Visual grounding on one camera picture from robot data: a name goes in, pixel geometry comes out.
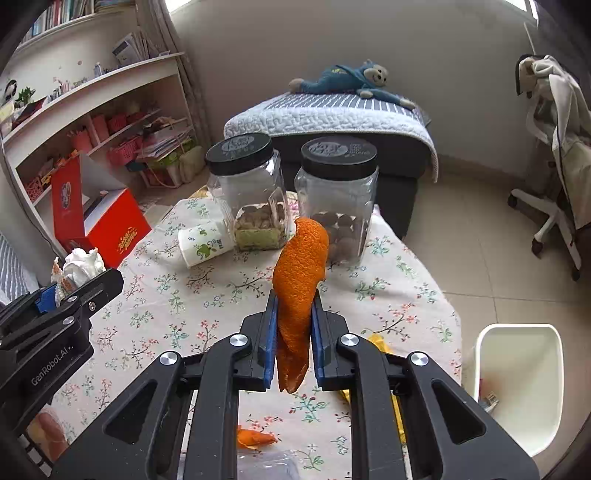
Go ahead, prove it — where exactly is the clear plastic wrapper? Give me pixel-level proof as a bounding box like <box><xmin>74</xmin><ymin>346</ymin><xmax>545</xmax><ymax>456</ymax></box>
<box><xmin>237</xmin><ymin>450</ymin><xmax>302</xmax><ymax>480</ymax></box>

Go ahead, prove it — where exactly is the yellow packet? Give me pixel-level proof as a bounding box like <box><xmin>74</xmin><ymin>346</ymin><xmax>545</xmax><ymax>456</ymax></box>
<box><xmin>339</xmin><ymin>333</ymin><xmax>409</xmax><ymax>446</ymax></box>

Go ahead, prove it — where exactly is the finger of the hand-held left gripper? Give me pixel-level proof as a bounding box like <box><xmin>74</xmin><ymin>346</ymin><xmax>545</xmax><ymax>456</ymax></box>
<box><xmin>0</xmin><ymin>284</ymin><xmax>63</xmax><ymax>325</ymax></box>
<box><xmin>59</xmin><ymin>268</ymin><xmax>124</xmax><ymax>326</ymax></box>

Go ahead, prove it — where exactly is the floral tablecloth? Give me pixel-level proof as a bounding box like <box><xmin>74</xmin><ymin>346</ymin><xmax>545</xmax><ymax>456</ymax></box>
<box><xmin>25</xmin><ymin>185</ymin><xmax>462</xmax><ymax>480</ymax></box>

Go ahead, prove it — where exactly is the white low shelf unit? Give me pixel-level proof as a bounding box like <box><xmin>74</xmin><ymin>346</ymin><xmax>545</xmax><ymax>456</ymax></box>
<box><xmin>0</xmin><ymin>51</ymin><xmax>200</xmax><ymax>283</ymax></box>

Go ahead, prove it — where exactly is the person's left hand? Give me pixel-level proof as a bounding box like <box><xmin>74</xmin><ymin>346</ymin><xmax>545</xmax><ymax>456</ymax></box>
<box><xmin>28</xmin><ymin>410</ymin><xmax>70</xmax><ymax>462</ymax></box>

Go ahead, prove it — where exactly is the white tissue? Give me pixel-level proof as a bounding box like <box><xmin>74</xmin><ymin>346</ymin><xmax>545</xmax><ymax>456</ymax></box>
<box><xmin>62</xmin><ymin>248</ymin><xmax>106</xmax><ymax>291</ymax></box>

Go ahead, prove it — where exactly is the stack of papers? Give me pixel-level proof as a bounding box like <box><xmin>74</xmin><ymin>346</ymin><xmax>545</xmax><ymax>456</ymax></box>
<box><xmin>139</xmin><ymin>124</ymin><xmax>195</xmax><ymax>161</ymax></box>

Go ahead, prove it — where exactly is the red gift box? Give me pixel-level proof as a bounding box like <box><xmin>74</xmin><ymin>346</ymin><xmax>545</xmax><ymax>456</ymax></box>
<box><xmin>51</xmin><ymin>154</ymin><xmax>127</xmax><ymax>251</ymax></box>

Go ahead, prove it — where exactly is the white wall bookshelf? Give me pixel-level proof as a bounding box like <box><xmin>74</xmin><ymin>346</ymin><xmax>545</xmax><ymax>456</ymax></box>
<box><xmin>16</xmin><ymin>0</ymin><xmax>139</xmax><ymax>49</ymax></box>

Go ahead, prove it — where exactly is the clear jar with pistachios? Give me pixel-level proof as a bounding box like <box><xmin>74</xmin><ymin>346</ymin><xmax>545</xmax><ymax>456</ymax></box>
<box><xmin>205</xmin><ymin>133</ymin><xmax>293</xmax><ymax>252</ymax></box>

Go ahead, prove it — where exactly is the beige blanket with dark trim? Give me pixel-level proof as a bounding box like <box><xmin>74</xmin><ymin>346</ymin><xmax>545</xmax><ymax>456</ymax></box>
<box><xmin>516</xmin><ymin>54</ymin><xmax>591</xmax><ymax>230</ymax></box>

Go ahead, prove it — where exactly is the white tote bag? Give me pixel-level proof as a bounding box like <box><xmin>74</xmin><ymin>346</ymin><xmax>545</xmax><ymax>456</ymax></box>
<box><xmin>178</xmin><ymin>145</ymin><xmax>206</xmax><ymax>184</ymax></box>

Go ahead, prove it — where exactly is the pink plastic basket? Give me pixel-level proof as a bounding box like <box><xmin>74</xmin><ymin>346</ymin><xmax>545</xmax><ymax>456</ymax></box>
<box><xmin>108</xmin><ymin>137</ymin><xmax>145</xmax><ymax>168</ymax></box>

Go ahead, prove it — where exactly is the striped grey bedding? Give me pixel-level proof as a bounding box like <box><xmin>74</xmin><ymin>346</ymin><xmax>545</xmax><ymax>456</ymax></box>
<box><xmin>0</xmin><ymin>233</ymin><xmax>41</xmax><ymax>306</ymax></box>

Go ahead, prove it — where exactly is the white grey office chair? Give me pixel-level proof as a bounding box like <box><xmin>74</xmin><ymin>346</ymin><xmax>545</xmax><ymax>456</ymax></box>
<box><xmin>508</xmin><ymin>55</ymin><xmax>591</xmax><ymax>282</ymax></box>

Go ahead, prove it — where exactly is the white green paper cup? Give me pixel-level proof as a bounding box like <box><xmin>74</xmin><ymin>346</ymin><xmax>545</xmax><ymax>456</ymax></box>
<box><xmin>178</xmin><ymin>220</ymin><xmax>236</xmax><ymax>269</ymax></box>

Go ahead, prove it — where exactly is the small orange peel piece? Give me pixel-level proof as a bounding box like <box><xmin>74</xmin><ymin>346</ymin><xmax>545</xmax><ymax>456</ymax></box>
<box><xmin>237</xmin><ymin>425</ymin><xmax>279</xmax><ymax>449</ymax></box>

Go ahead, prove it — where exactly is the clear jar with dark nuts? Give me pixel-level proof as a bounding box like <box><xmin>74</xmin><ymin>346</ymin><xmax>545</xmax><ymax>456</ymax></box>
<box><xmin>294</xmin><ymin>137</ymin><xmax>379</xmax><ymax>267</ymax></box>

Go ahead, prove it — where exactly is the white desk calendar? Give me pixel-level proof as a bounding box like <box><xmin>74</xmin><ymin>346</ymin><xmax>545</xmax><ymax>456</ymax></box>
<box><xmin>112</xmin><ymin>31</ymin><xmax>151</xmax><ymax>66</ymax></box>

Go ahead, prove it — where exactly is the grey patterned curtain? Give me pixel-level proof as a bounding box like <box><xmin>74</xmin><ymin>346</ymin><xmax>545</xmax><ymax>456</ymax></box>
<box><xmin>139</xmin><ymin>0</ymin><xmax>209</xmax><ymax>149</ymax></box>

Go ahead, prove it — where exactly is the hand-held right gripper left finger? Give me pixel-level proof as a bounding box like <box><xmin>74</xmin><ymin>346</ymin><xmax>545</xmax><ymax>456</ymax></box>
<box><xmin>51</xmin><ymin>291</ymin><xmax>280</xmax><ymax>480</ymax></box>

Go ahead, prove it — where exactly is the cream plastic waste bin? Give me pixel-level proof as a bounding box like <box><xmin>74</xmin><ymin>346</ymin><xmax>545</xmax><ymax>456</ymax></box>
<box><xmin>473</xmin><ymin>324</ymin><xmax>565</xmax><ymax>457</ymax></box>

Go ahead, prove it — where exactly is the large orange peel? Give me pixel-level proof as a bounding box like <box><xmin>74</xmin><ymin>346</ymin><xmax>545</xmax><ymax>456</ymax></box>
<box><xmin>272</xmin><ymin>217</ymin><xmax>331</xmax><ymax>394</ymax></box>

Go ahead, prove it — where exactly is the row of books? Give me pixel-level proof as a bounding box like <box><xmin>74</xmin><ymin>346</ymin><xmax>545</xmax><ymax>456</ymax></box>
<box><xmin>28</xmin><ymin>0</ymin><xmax>95</xmax><ymax>38</ymax></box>

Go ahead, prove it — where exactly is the blue plush monkey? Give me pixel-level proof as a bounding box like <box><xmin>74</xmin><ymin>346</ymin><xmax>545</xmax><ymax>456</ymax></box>
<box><xmin>288</xmin><ymin>59</ymin><xmax>416</xmax><ymax>110</ymax></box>

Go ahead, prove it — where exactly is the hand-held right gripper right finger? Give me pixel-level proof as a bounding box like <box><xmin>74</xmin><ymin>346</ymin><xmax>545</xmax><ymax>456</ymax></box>
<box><xmin>310</xmin><ymin>291</ymin><xmax>541</xmax><ymax>480</ymax></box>

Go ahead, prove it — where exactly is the quilted striped cover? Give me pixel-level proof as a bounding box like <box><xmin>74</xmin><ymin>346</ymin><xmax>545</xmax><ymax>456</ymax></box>
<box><xmin>224</xmin><ymin>90</ymin><xmax>439</xmax><ymax>184</ymax></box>

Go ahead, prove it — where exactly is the orange white wrapper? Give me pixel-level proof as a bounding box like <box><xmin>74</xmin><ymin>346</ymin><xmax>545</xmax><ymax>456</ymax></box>
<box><xmin>50</xmin><ymin>256</ymin><xmax>75</xmax><ymax>302</ymax></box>

